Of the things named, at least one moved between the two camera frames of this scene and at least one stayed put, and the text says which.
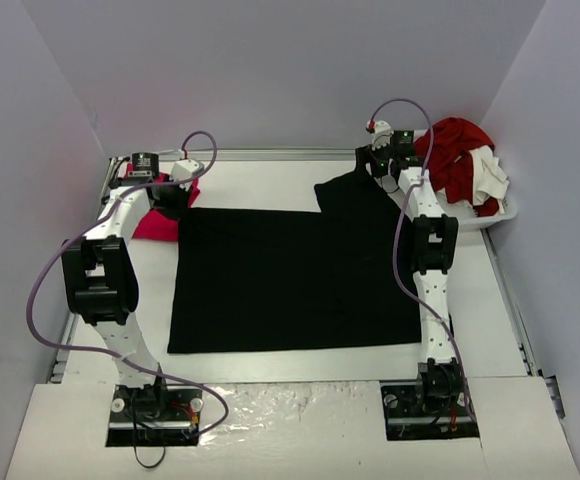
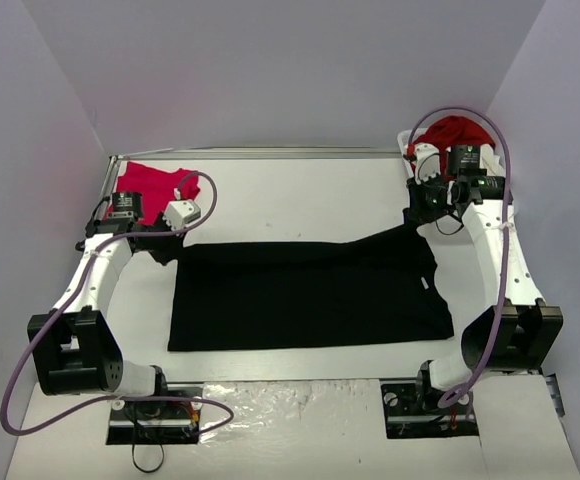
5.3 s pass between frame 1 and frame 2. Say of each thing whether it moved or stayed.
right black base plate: stayed
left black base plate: stayed
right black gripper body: moved
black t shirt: moved
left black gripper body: moved
